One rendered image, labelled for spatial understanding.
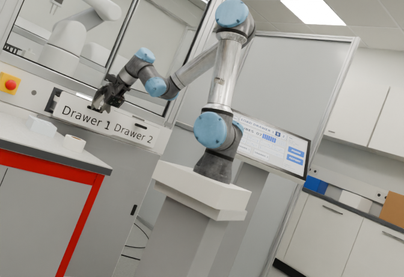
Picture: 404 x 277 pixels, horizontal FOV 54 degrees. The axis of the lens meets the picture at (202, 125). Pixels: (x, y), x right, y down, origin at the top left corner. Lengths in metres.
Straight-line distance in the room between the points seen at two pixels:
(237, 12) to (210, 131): 0.43
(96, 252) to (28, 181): 1.04
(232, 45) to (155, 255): 0.81
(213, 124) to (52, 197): 0.56
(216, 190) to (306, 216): 3.05
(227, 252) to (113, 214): 0.68
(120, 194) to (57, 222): 0.84
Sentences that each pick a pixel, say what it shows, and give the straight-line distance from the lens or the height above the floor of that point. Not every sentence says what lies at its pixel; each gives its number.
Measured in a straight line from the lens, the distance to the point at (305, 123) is 3.04.
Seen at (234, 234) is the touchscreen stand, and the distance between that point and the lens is 2.36.
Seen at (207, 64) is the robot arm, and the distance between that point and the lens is 1.62.
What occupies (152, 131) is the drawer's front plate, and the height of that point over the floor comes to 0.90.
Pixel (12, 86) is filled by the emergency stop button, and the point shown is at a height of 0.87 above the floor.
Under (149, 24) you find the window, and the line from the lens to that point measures 2.06.
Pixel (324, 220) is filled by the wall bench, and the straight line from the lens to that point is 4.25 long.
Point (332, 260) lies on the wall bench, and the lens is 4.18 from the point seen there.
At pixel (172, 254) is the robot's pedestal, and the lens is 1.51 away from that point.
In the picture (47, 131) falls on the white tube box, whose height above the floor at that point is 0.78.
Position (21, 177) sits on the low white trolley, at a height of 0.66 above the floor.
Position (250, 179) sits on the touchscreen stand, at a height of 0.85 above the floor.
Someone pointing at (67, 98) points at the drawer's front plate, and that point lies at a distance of 1.76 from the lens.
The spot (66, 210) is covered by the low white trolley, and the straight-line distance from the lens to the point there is 1.35.
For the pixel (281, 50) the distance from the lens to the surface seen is 3.44.
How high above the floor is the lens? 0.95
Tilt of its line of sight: 2 degrees up
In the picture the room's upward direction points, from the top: 22 degrees clockwise
